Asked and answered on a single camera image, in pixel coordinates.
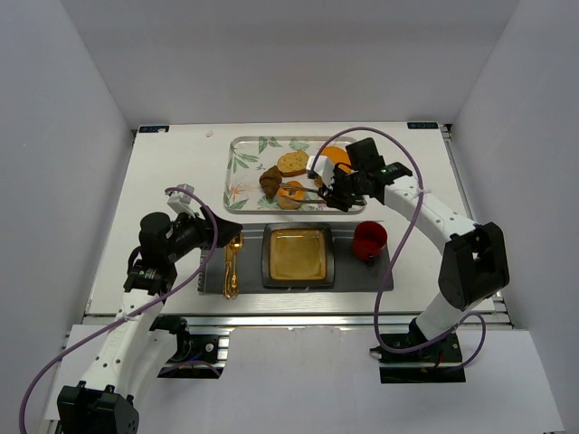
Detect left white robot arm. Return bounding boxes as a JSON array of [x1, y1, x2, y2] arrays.
[[57, 208, 242, 433]]

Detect gold spoon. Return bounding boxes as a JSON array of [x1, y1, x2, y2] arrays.
[[226, 233, 243, 299]]

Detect grey striped placemat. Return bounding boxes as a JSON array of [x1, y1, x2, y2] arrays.
[[197, 221, 394, 296]]

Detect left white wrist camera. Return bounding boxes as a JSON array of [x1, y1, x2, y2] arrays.
[[166, 184, 195, 216]]

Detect blue corner label left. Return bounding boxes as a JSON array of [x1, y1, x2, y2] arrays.
[[138, 125, 169, 134]]

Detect floral serving tray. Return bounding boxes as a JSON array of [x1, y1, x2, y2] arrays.
[[223, 136, 366, 215]]

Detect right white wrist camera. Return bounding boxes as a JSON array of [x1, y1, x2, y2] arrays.
[[306, 156, 335, 189]]

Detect blue corner label right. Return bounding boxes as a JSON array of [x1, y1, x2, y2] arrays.
[[406, 122, 440, 130]]

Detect square brown ceramic plate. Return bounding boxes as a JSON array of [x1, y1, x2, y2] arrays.
[[261, 222, 335, 288]]

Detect aluminium table frame rail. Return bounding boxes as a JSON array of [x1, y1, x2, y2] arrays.
[[81, 310, 431, 335]]

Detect purple cable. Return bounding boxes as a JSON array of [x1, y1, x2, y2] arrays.
[[18, 185, 222, 434], [311, 126, 488, 373]]

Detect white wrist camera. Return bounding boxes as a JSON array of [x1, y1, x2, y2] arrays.
[[166, 184, 195, 216], [306, 156, 335, 189]]

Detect toast bread slice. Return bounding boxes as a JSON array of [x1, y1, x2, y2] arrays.
[[276, 151, 309, 177]]

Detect gold fork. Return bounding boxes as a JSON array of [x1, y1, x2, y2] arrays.
[[223, 241, 241, 299]]

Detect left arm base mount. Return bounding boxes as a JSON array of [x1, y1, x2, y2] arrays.
[[149, 316, 224, 380]]

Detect brown chocolate croissant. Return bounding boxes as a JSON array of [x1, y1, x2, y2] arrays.
[[259, 165, 282, 200]]

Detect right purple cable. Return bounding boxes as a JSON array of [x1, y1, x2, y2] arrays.
[[311, 126, 488, 373]]

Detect blue corner label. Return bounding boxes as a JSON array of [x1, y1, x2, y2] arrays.
[[406, 122, 440, 130], [138, 125, 169, 134]]

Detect metal tongs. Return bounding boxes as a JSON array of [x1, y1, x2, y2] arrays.
[[280, 183, 324, 203]]

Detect red mug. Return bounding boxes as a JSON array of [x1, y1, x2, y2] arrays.
[[352, 221, 388, 264]]

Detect orange glazed donut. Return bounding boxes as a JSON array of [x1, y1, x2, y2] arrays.
[[275, 181, 308, 210]]

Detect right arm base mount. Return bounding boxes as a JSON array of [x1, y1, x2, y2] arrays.
[[369, 334, 466, 384]]

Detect orange round cake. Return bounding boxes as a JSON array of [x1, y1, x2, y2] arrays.
[[316, 146, 351, 174]]

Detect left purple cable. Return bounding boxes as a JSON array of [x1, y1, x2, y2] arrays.
[[18, 185, 222, 434]]

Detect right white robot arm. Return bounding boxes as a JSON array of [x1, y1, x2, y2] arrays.
[[307, 138, 510, 352]]

